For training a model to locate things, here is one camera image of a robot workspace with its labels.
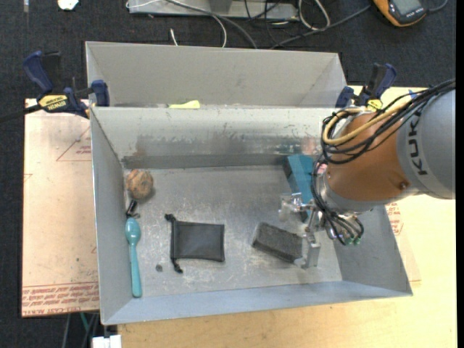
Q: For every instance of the teal box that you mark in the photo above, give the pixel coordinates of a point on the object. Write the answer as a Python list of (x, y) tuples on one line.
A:
[(301, 174)]

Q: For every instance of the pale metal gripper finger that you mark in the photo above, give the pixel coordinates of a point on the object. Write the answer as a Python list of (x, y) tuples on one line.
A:
[(311, 255), (290, 203)]

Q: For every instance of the teal plastic spoon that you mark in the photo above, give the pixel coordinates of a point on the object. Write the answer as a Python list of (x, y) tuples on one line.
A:
[(133, 245)]

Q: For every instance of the small black clip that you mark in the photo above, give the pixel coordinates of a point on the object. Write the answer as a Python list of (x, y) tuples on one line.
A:
[(131, 209)]

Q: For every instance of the grey metal bin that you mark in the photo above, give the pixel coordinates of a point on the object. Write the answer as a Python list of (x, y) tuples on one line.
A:
[(232, 194)]

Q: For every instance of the brown cardboard board, red print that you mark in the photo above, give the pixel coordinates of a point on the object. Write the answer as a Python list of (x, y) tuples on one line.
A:
[(58, 209)]

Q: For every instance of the yellow flat thing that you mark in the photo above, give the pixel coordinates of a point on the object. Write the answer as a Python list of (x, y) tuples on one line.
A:
[(186, 104)]

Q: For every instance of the dark grey sponge block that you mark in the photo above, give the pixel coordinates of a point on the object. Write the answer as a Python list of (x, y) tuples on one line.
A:
[(277, 241)]

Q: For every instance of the brown rough ball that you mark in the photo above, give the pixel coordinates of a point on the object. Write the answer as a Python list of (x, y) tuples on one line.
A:
[(139, 184)]

